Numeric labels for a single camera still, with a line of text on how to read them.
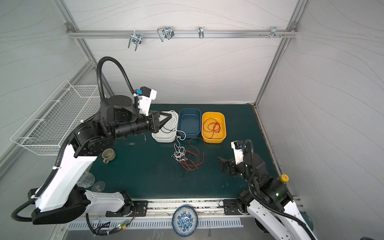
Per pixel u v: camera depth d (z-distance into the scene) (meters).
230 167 0.58
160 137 0.98
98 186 0.79
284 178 0.66
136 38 0.79
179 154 0.76
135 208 0.73
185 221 0.70
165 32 0.77
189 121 0.98
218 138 1.01
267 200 0.44
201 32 0.78
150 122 0.45
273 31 0.76
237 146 0.57
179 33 0.76
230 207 0.74
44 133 0.62
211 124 1.08
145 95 0.45
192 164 0.88
